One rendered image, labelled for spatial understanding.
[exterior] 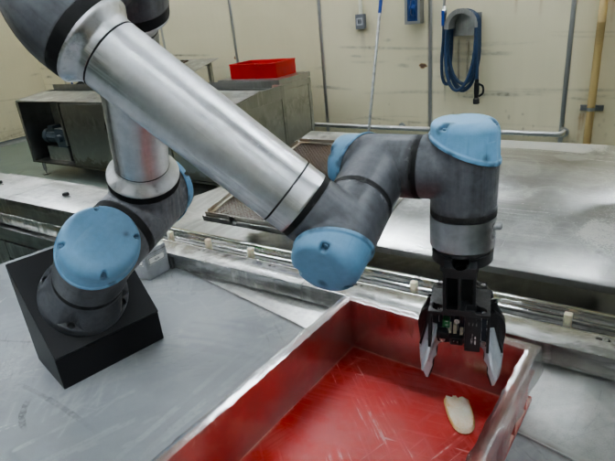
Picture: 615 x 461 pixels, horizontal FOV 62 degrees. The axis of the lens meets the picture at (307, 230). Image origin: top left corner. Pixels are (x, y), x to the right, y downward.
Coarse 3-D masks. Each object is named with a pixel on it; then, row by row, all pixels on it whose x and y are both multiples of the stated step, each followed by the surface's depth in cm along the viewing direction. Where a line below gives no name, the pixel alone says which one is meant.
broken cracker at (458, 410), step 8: (448, 400) 77; (456, 400) 77; (464, 400) 77; (448, 408) 76; (456, 408) 75; (464, 408) 75; (448, 416) 75; (456, 416) 74; (464, 416) 74; (472, 416) 74; (456, 424) 73; (464, 424) 72; (472, 424) 73; (464, 432) 72
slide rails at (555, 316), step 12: (192, 240) 138; (228, 252) 129; (264, 252) 127; (372, 276) 111; (384, 276) 110; (420, 288) 104; (528, 312) 93; (540, 312) 93; (552, 312) 92; (576, 324) 89; (588, 324) 88; (600, 324) 88; (612, 324) 88; (612, 336) 85
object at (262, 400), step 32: (320, 320) 84; (352, 320) 90; (384, 320) 86; (416, 320) 82; (288, 352) 77; (320, 352) 83; (384, 352) 88; (416, 352) 84; (448, 352) 80; (480, 352) 77; (512, 352) 74; (256, 384) 71; (288, 384) 77; (480, 384) 79; (512, 384) 66; (224, 416) 67; (256, 416) 72; (512, 416) 63; (192, 448) 63; (224, 448) 67; (480, 448) 57
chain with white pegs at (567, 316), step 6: (168, 234) 140; (174, 240) 141; (204, 240) 132; (210, 240) 133; (210, 246) 133; (252, 252) 125; (366, 282) 110; (414, 282) 103; (414, 288) 103; (420, 294) 104; (504, 312) 95; (570, 312) 88; (564, 318) 88; (570, 318) 88; (558, 324) 91; (564, 324) 89; (570, 324) 88; (588, 330) 88
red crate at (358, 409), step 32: (352, 352) 91; (320, 384) 84; (352, 384) 83; (384, 384) 83; (416, 384) 82; (448, 384) 81; (288, 416) 78; (320, 416) 78; (352, 416) 77; (384, 416) 76; (416, 416) 76; (480, 416) 75; (256, 448) 73; (288, 448) 72; (320, 448) 72; (352, 448) 71; (384, 448) 71; (416, 448) 70; (448, 448) 70
